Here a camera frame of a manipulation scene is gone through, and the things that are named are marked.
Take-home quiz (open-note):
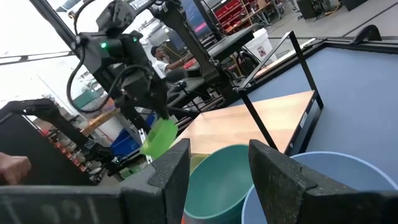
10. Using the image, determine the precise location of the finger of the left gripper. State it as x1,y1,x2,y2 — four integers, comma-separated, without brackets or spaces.
153,98,172,122
119,103,147,134

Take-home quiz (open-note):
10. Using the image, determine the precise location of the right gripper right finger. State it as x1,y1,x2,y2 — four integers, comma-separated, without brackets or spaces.
248,139,353,224

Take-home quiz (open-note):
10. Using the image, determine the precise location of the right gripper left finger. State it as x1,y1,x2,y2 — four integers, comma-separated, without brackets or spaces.
120,138,192,224

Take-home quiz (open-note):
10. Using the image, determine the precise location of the small green translucent bowl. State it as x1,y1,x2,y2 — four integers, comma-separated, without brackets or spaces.
139,118,179,160

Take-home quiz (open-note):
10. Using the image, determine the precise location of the teal plastic bowl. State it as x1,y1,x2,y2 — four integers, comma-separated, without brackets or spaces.
182,144,254,224

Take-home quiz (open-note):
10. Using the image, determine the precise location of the light blue plastic bowl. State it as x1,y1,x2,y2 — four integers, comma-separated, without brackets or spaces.
241,151,398,224

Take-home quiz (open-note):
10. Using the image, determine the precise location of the blue plastic bin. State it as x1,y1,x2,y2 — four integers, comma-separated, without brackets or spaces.
109,128,142,157

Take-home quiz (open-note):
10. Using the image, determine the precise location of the person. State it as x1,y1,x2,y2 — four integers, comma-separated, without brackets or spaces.
150,45,189,80

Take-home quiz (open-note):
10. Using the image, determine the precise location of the wooden tray board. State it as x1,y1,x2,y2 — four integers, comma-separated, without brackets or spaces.
169,30,325,157

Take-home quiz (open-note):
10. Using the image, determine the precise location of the black workbench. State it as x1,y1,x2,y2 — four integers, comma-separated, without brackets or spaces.
186,23,259,79

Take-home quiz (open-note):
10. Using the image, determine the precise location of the red storage bins rack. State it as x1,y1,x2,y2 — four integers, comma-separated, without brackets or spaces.
213,0,261,32

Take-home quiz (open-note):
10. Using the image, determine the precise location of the white cardboard box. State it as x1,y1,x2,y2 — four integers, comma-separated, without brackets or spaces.
243,27,279,65

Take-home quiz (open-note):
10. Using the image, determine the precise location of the person's hand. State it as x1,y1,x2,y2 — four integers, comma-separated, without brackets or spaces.
0,152,32,186

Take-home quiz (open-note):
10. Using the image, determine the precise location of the black table edge frame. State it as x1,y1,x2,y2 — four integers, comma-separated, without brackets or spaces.
229,36,398,105

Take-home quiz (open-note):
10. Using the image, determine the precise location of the black arched frame handle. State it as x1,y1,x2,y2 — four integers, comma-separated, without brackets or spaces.
352,24,383,45

